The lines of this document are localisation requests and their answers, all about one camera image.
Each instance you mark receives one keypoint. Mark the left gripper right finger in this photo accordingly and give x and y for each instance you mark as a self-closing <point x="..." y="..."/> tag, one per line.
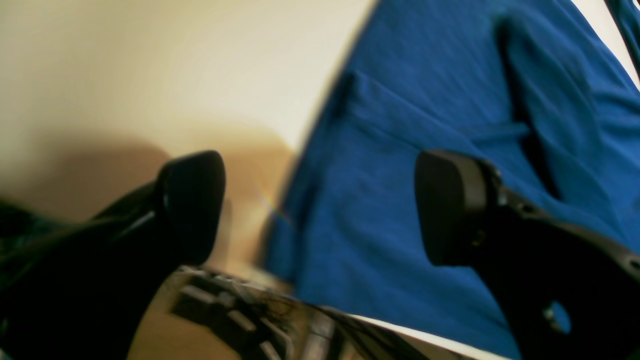
<point x="566" y="292"/>

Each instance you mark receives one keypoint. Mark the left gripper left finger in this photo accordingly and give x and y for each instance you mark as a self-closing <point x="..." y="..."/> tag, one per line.
<point x="81" y="291"/>

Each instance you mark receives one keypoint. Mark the dark blue t-shirt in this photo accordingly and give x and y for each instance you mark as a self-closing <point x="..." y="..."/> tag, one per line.
<point x="527" y="85"/>

